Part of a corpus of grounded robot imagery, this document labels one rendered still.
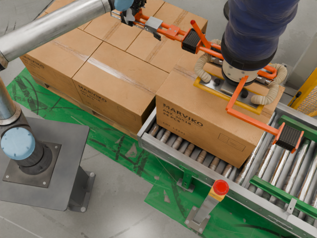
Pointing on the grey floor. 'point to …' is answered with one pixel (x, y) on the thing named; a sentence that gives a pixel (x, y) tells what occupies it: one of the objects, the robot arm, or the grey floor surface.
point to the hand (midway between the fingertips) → (131, 15)
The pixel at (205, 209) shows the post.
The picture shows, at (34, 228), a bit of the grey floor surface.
